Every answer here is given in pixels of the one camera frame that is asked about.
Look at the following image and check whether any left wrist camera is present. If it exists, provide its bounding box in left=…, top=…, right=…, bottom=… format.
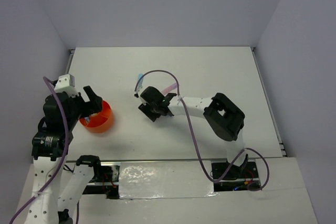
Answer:
left=54, top=74, right=79, bottom=98

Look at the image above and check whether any blue capped highlighter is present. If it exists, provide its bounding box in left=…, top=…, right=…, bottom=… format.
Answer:
left=136, top=73, right=143, bottom=88

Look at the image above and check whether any metal rail base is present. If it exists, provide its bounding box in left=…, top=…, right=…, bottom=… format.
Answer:
left=83, top=161, right=260, bottom=200

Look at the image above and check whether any foil covered panel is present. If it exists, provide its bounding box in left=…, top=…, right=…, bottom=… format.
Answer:
left=119, top=161, right=216, bottom=199

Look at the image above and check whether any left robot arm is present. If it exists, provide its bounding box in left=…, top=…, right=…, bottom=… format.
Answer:
left=25, top=86, right=103, bottom=223

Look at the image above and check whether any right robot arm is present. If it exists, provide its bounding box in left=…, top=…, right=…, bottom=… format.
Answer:
left=134, top=86, right=248, bottom=180

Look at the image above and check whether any orange round organizer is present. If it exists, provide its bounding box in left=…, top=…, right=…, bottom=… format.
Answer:
left=79, top=100, right=114, bottom=134

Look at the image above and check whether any pink purple highlighter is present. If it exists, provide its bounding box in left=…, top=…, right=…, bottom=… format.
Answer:
left=162, top=83, right=177, bottom=95

